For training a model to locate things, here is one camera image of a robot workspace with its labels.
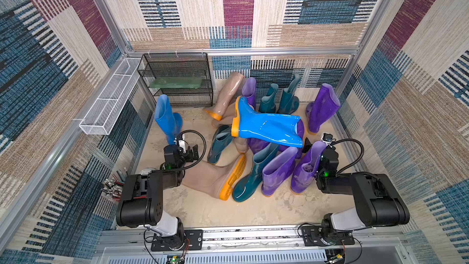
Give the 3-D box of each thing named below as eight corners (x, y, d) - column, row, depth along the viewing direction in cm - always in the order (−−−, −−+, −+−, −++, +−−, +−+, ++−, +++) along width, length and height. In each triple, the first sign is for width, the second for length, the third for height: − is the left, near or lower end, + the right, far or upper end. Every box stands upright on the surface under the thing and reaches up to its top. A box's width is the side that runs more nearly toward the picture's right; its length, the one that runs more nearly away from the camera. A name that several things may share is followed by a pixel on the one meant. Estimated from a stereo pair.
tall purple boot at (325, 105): (310, 138, 105) (328, 105, 85) (304, 117, 115) (318, 84, 95) (321, 138, 105) (341, 105, 85) (314, 117, 115) (330, 83, 95)
